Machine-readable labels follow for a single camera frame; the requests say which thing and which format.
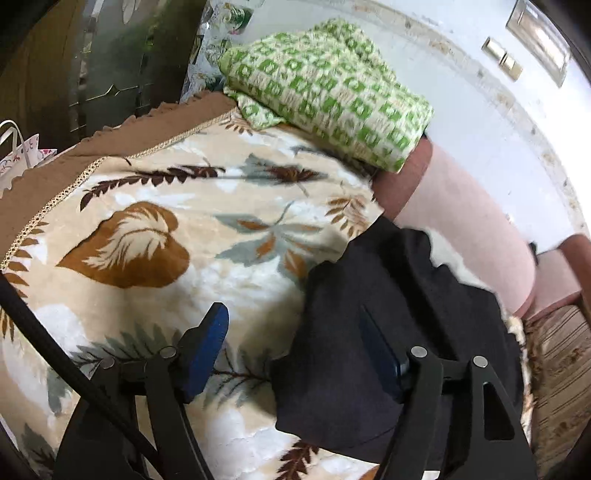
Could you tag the framed wall picture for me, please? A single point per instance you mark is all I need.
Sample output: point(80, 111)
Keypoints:
point(538, 41)

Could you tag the dark coat with fur collar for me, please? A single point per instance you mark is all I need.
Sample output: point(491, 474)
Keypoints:
point(415, 286)

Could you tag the pink bolster cushion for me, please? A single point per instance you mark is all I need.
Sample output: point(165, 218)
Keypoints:
point(461, 221)

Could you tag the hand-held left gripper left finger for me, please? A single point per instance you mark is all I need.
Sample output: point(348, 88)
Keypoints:
point(207, 350)

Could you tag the floral plastic sheet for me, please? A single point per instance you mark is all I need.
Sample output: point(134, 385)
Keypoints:
point(217, 32)

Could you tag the white paper bag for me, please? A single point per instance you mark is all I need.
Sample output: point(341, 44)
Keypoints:
point(23, 161)

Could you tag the leaf printed blanket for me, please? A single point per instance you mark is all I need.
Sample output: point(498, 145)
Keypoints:
point(184, 277)

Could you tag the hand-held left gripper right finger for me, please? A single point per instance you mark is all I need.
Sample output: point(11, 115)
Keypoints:
point(378, 355)

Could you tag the green white checkered pillow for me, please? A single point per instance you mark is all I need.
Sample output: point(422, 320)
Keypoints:
point(323, 92)

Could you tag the brass wall switch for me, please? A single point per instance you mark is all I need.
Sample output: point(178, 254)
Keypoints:
point(512, 67)
point(493, 48)

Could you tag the striped sofa backrest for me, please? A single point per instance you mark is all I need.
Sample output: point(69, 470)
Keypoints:
point(558, 369)

